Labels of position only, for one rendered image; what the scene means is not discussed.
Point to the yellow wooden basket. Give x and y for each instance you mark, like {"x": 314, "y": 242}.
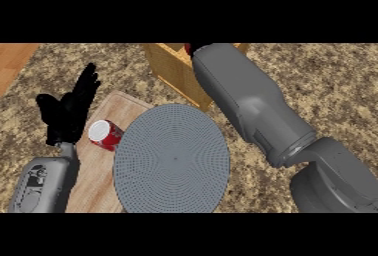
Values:
{"x": 175, "y": 71}

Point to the red tomato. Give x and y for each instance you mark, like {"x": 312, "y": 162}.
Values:
{"x": 187, "y": 49}

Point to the red can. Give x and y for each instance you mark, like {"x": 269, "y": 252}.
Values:
{"x": 106, "y": 135}

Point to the pale wooden cutting board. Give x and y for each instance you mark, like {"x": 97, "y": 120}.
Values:
{"x": 97, "y": 180}

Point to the grey round placemat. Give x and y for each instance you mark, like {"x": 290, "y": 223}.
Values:
{"x": 172, "y": 160}

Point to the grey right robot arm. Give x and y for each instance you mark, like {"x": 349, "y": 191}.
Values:
{"x": 256, "y": 106}

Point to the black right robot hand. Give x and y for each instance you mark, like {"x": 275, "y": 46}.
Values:
{"x": 199, "y": 46}

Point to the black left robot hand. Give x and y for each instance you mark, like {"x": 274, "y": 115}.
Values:
{"x": 69, "y": 113}

